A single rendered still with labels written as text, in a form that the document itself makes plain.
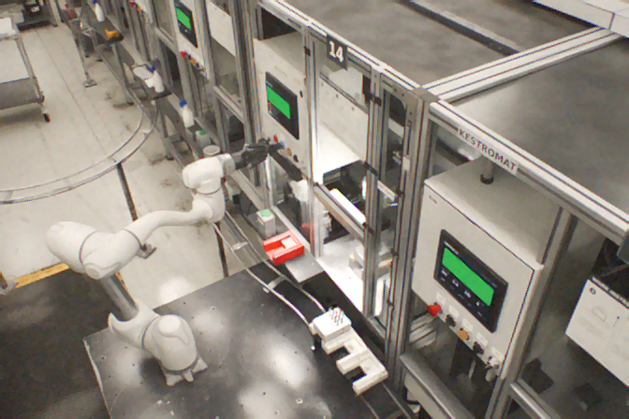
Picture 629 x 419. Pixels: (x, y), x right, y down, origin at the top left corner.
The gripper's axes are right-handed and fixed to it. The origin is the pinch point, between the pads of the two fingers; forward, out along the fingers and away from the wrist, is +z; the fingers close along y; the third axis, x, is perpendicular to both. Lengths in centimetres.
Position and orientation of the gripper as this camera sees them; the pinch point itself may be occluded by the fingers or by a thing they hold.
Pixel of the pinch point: (274, 147)
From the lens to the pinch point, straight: 246.2
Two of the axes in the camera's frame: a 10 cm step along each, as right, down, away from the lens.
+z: 8.6, -3.5, 3.8
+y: -0.3, -7.6, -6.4
